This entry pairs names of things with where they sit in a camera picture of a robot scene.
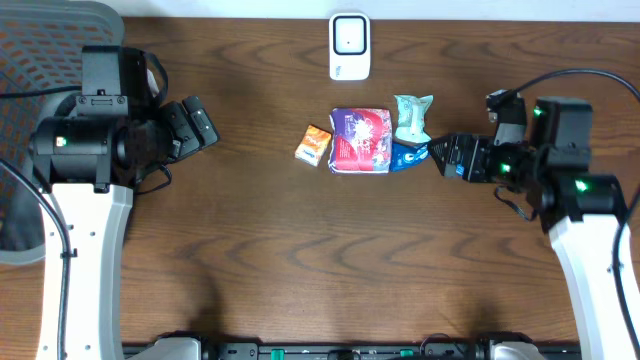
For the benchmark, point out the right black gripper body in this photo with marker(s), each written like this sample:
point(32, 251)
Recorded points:
point(488, 162)

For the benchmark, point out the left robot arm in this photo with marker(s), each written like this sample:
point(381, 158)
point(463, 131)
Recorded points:
point(92, 160)

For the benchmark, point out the teal green snack packet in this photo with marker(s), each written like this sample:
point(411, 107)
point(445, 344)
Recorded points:
point(411, 118)

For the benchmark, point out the small orange snack box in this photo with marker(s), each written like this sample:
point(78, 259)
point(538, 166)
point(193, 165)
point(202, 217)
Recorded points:
point(313, 145)

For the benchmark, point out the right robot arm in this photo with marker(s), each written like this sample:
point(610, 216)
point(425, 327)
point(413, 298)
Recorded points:
point(546, 157)

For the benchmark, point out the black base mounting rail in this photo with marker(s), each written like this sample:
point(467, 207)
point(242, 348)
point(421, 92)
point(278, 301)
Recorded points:
point(252, 351)

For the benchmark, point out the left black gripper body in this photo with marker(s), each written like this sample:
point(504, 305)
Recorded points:
point(185, 130)

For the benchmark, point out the red purple snack bag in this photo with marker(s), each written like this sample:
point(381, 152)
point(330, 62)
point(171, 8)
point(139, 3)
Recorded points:
point(362, 141)

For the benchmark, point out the blue Oreo cookie pack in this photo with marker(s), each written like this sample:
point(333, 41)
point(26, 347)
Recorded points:
point(405, 157)

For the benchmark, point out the grey plastic mesh basket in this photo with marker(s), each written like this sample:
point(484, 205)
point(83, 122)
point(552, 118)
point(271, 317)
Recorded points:
point(41, 44)

